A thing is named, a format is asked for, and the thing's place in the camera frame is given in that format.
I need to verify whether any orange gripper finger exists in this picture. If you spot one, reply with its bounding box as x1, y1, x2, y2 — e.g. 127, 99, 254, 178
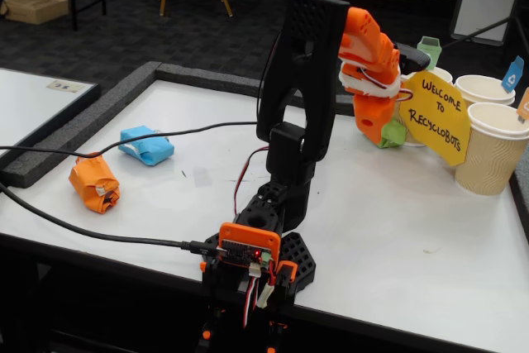
362, 121, 392, 148

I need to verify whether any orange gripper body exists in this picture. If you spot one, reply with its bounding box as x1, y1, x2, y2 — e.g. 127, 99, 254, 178
352, 94, 397, 131

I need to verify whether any green paper-wrapped rubbish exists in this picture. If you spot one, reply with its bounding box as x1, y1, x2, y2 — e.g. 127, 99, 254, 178
379, 119, 407, 150

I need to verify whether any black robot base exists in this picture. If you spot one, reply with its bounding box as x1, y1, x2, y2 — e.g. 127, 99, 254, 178
200, 231, 317, 353

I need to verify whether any blue paper-wrapped rubbish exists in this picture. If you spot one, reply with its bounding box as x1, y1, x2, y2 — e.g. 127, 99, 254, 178
117, 125, 175, 167

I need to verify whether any orange paper-wrapped rubbish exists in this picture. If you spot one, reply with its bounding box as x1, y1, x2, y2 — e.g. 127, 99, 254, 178
68, 151, 122, 214

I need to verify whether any yellow welcome sign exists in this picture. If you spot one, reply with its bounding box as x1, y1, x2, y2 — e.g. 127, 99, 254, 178
398, 70, 472, 167

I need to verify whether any paper cup with green tag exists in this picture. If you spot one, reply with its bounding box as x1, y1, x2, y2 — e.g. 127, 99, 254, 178
390, 66, 454, 148

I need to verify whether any green recycling bin tag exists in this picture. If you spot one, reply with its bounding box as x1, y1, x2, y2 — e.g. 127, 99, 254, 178
416, 36, 443, 71

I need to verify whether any paper cup with blue tag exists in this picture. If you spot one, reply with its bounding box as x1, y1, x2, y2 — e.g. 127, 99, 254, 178
453, 74, 517, 108

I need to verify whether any paper cup with orange tag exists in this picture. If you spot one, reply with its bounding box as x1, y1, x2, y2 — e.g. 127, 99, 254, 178
455, 102, 529, 197

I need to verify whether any black metal bar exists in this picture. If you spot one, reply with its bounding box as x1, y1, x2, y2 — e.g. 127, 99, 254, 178
440, 16, 516, 51

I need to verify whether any blue recycling bin tag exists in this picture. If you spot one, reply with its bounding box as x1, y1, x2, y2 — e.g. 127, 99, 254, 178
501, 55, 525, 93

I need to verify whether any orange recycling bin tag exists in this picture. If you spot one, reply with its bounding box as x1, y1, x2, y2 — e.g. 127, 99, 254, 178
516, 86, 529, 125

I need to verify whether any dark grey foam strip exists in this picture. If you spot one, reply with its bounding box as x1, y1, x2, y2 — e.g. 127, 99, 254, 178
155, 62, 360, 118
508, 162, 529, 230
0, 61, 163, 188

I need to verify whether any orange controller board holder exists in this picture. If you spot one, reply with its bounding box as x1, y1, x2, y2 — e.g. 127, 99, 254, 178
217, 222, 282, 268

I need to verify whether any small paper label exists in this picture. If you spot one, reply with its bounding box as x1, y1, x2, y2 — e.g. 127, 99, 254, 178
46, 79, 86, 93

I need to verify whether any cardboard box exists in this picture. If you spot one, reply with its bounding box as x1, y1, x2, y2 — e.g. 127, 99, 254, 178
0, 0, 70, 26

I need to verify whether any red and black servo wire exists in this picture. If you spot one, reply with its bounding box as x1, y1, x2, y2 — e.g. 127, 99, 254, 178
233, 146, 269, 217

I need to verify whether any white panel with black frame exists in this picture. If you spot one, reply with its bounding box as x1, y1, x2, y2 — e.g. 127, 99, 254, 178
450, 0, 526, 46

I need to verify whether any black camera cable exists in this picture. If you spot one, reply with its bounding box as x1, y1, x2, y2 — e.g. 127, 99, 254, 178
0, 30, 286, 160

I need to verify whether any white red black wire bundle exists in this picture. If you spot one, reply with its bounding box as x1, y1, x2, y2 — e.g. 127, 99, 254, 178
241, 274, 260, 328

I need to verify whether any black controller USB cable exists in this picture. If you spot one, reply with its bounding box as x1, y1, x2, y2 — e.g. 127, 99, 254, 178
0, 182, 227, 255

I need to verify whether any whiteboard with black frame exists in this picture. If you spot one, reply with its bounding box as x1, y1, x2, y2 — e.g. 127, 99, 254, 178
0, 66, 102, 168

